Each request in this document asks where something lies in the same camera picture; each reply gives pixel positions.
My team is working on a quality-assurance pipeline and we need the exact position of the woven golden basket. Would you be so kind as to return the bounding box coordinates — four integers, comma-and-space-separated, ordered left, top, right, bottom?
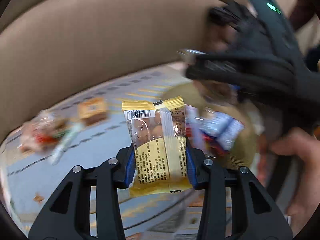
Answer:
161, 81, 258, 169

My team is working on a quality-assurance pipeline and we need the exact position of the right hand in black glove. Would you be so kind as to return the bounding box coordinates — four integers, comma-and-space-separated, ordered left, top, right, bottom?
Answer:
270, 128, 319, 236

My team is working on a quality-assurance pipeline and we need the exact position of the beige sofa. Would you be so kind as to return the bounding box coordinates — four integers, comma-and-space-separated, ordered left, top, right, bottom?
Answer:
1, 0, 247, 139

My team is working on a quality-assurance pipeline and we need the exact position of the yellow nut snack packet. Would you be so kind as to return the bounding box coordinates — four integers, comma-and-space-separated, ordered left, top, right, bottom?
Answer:
121, 96, 191, 197

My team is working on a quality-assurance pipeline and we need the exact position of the white mouthwash stick sachet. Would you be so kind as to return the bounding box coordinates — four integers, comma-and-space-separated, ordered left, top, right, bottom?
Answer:
48, 122, 83, 165

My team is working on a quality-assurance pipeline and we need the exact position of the clear green biscuit packet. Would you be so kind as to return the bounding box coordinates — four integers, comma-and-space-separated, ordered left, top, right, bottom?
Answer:
18, 109, 70, 153

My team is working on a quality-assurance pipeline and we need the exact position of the orange boxed snack packet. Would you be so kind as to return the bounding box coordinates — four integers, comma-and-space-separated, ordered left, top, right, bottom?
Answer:
78, 97, 108, 126

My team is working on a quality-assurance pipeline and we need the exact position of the blue white snack packet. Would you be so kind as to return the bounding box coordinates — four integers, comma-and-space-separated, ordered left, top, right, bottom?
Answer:
185, 105, 245, 158

